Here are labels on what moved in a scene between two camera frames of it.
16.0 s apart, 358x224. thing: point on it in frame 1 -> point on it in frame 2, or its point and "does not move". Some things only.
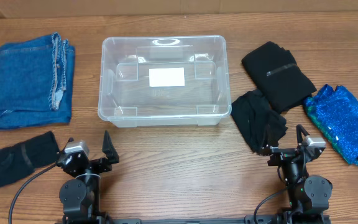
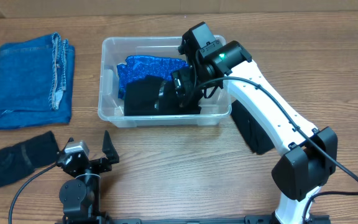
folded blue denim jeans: (33, 83) does not move
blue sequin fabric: (347, 122) -> (136, 68)
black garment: (9, 163) does not move
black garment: (260, 125) does not move
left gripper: (96, 165) does not move
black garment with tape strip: (275, 71) -> (154, 96)
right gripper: (281, 154) -> (187, 79)
